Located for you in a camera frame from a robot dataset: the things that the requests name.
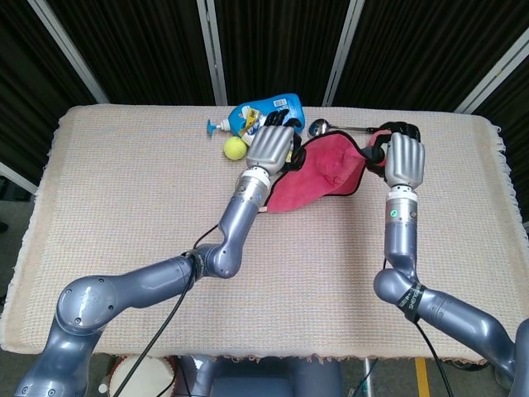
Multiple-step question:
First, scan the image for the metal table leg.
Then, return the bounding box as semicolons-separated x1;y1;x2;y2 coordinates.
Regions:
361;357;375;397

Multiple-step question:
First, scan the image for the yellow tennis ball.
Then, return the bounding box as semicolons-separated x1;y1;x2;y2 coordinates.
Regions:
223;136;248;160

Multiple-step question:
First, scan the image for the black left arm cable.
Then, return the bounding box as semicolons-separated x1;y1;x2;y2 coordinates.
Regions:
117;222;222;397

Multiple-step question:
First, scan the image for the grey and pink cloth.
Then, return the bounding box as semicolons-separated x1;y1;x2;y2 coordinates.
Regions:
264;130;388;214

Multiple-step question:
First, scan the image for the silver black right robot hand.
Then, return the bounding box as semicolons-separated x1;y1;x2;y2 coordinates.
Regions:
367;121;427;188

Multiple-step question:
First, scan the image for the metal soup ladle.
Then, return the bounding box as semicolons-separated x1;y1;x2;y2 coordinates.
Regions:
307;117;389;137

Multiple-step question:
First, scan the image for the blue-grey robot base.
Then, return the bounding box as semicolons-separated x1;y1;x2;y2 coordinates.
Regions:
177;354;346;397

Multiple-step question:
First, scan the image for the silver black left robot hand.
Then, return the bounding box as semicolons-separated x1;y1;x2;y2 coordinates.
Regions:
245;109;307;175

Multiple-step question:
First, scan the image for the white metal frame post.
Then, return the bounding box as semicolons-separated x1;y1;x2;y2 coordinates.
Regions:
0;160;41;195
453;39;529;113
27;0;109;104
196;0;228;107
322;0;365;108

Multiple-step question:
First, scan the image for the black pleated curtain panel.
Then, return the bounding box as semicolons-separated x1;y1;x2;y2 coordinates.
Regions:
333;0;529;112
214;0;352;107
45;0;218;107
0;0;100;183
474;78;529;224

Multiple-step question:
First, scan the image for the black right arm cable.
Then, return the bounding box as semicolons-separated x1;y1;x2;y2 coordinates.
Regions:
382;256;450;397

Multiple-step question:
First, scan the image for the blue pump soap bottle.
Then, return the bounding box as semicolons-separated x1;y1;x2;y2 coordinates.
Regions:
207;92;307;137

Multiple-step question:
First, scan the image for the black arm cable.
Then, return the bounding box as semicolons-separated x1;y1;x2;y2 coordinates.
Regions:
117;222;222;397
382;256;450;397

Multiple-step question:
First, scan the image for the beige woven tablecloth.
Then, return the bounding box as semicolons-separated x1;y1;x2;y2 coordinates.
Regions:
0;104;522;365

